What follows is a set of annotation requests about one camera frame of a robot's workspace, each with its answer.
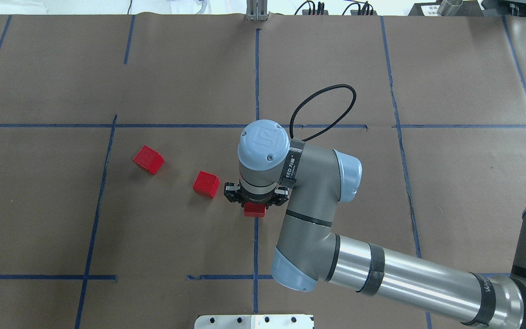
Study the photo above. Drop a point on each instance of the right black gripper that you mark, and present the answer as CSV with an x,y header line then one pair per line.
x,y
232,191

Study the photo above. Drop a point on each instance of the red cube block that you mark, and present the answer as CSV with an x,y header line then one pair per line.
x,y
149,160
206,184
254,210

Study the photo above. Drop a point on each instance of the white camera stand pole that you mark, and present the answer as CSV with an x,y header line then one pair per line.
x,y
256,321

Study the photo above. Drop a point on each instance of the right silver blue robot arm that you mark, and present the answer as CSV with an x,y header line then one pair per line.
x,y
455,197

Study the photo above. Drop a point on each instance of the aluminium frame post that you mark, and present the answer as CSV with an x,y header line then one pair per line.
x,y
257,10

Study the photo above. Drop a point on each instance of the silver metal cup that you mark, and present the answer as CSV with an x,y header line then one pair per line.
x,y
449,7

